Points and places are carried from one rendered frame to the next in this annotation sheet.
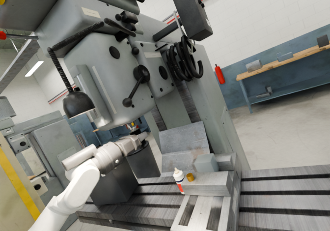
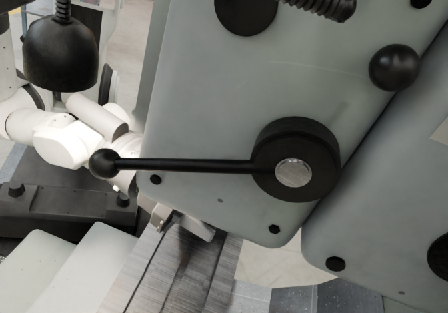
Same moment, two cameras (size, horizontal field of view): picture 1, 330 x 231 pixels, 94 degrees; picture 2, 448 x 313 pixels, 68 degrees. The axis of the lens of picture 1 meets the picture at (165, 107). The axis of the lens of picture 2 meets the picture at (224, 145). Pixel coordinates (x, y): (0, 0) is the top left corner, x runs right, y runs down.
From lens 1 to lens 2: 53 cm
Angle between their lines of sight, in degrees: 63
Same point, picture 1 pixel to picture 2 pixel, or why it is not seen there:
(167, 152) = (319, 300)
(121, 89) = (157, 120)
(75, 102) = (24, 48)
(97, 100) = (153, 75)
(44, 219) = (32, 122)
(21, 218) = not seen: hidden behind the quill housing
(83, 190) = (51, 152)
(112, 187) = not seen: hidden behind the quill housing
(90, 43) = not seen: outside the picture
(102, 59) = not seen: outside the picture
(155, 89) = (315, 236)
